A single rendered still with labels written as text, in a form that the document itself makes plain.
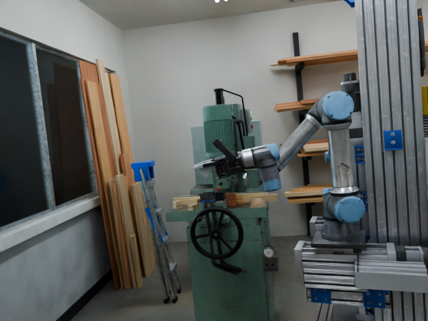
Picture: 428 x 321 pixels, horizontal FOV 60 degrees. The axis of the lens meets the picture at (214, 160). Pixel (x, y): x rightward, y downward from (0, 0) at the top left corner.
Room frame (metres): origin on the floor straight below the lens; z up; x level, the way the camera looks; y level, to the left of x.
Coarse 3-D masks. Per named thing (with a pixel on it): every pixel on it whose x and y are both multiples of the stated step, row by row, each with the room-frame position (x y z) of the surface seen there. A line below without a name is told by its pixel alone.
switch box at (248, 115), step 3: (240, 111) 2.53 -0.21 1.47; (246, 111) 2.52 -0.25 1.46; (249, 111) 2.52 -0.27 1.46; (243, 114) 2.52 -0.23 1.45; (246, 114) 2.52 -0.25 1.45; (249, 114) 2.52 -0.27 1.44; (243, 117) 2.52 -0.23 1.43; (246, 117) 2.52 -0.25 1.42; (249, 117) 2.52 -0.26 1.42; (243, 120) 2.52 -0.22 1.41; (246, 120) 2.52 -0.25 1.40; (249, 120) 2.52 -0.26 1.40; (243, 123) 2.52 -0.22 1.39; (246, 123) 2.52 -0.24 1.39; (249, 123) 2.52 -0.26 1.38; (246, 126) 2.52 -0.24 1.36; (249, 126) 2.52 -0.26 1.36; (249, 129) 2.52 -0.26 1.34; (249, 132) 2.52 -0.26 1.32
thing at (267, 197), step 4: (244, 196) 2.25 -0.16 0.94; (248, 196) 2.24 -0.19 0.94; (252, 196) 2.24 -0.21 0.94; (256, 196) 2.24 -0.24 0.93; (260, 196) 2.23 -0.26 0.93; (264, 196) 2.23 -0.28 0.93; (268, 196) 2.22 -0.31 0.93; (272, 196) 2.22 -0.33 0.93; (276, 196) 2.21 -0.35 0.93; (192, 200) 2.32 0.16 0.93; (196, 200) 2.31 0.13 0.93; (244, 200) 2.25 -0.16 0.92; (248, 200) 2.25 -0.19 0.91; (252, 200) 2.24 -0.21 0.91; (268, 200) 2.22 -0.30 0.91; (272, 200) 2.22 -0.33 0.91; (276, 200) 2.21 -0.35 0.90
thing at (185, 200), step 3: (261, 192) 2.27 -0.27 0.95; (264, 192) 2.25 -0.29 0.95; (243, 195) 2.27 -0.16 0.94; (246, 195) 2.27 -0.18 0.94; (249, 195) 2.26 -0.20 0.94; (252, 195) 2.26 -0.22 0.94; (174, 198) 2.36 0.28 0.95; (177, 198) 2.36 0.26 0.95; (180, 198) 2.35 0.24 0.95; (183, 198) 2.35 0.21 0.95; (186, 198) 2.34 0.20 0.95; (189, 198) 2.34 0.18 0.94; (192, 198) 2.34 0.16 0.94; (195, 198) 2.33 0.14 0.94; (198, 198) 2.33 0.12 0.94; (183, 201) 2.35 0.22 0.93; (186, 201) 2.35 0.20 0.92; (183, 204) 2.35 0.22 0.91; (186, 204) 2.35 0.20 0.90
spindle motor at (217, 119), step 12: (204, 108) 2.23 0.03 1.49; (216, 108) 2.20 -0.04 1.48; (228, 108) 2.23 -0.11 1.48; (204, 120) 2.24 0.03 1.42; (216, 120) 2.20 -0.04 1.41; (228, 120) 2.22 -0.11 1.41; (204, 132) 2.27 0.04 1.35; (216, 132) 2.20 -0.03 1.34; (228, 132) 2.22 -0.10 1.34; (228, 144) 2.21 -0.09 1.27; (216, 156) 2.20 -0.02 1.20
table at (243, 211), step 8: (184, 208) 2.25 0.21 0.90; (232, 208) 2.11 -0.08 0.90; (240, 208) 2.10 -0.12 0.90; (248, 208) 2.09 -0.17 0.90; (256, 208) 2.08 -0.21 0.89; (264, 208) 2.07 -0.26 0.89; (168, 216) 2.19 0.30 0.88; (176, 216) 2.18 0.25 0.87; (184, 216) 2.17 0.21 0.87; (192, 216) 2.16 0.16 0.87; (240, 216) 2.10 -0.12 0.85; (248, 216) 2.09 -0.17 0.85; (256, 216) 2.08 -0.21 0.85; (264, 216) 2.07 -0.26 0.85; (200, 224) 2.05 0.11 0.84
